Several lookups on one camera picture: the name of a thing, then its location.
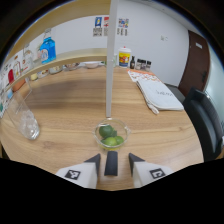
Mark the white rack with wooden shelves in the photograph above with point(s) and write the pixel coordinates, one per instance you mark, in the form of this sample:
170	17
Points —
111	66

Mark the small spice jar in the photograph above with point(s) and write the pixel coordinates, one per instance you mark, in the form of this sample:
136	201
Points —
138	64
148	66
144	65

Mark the clear bottle with orange cap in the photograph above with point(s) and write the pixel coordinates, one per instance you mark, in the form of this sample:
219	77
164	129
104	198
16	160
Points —
17	66

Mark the multicolour poster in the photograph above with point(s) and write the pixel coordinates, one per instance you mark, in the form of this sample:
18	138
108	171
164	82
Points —
123	23

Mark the blue liquid bottle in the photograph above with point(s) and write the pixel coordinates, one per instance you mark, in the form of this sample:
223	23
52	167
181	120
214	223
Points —
48	50

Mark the red poster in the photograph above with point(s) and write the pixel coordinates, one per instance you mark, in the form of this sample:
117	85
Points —
106	21

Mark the black chair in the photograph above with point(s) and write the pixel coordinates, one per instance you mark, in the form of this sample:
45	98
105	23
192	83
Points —
203	123

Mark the clear bottle with red label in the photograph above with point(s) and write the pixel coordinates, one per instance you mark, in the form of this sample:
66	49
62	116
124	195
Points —
28	61

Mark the dark sauce bottle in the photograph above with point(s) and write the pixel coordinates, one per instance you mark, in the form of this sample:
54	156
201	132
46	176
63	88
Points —
132	63

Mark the blue poster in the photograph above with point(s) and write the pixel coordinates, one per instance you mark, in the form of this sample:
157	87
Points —
98	22

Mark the gripper right finger white block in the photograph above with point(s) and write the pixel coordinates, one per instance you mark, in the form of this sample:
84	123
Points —
148	173

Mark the clear glass with ice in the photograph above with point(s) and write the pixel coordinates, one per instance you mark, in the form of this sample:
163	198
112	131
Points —
28	123

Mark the black and white poster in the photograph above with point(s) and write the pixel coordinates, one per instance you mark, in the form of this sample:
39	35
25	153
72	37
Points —
122	31
97	32
106	31

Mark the gripper left finger white block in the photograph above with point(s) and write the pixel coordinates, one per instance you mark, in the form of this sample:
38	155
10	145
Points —
81	175

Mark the orange printed paper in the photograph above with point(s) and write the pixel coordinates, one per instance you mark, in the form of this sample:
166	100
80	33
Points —
140	75

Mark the blue and white bowl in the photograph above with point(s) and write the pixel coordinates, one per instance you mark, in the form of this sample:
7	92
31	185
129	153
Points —
72	66

